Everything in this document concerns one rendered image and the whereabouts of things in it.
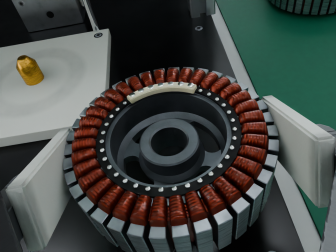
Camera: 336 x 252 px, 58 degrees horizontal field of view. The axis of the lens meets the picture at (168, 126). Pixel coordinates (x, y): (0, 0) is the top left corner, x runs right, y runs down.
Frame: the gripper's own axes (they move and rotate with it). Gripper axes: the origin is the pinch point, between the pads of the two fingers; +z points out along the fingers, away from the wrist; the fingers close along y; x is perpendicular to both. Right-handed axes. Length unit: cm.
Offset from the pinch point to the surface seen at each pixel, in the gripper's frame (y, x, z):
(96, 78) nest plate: -6.5, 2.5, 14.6
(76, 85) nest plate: -8.4, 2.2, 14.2
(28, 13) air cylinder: -15.5, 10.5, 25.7
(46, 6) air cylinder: -13.1, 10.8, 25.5
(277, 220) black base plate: 6.0, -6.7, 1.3
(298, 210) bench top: 8.3, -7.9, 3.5
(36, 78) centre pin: -12.4, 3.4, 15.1
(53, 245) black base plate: -8.9, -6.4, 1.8
